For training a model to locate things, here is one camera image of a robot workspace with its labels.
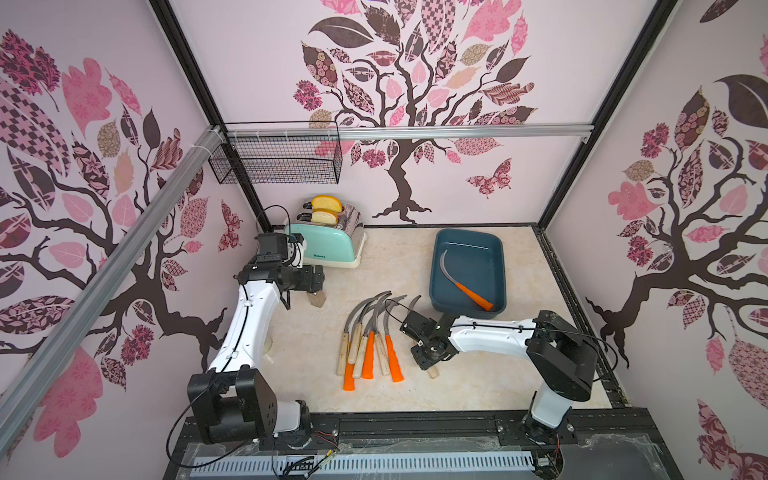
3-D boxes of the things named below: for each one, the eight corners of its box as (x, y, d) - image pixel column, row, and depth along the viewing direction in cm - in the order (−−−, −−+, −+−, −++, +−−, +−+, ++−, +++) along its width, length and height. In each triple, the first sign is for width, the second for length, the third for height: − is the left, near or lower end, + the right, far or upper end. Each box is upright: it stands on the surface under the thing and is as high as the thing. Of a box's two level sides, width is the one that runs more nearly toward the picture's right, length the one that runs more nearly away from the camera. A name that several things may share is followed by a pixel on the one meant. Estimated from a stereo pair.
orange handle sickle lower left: (344, 392, 82) (343, 389, 80) (344, 366, 86) (343, 364, 85) (355, 390, 82) (354, 388, 80) (355, 365, 87) (354, 362, 85)
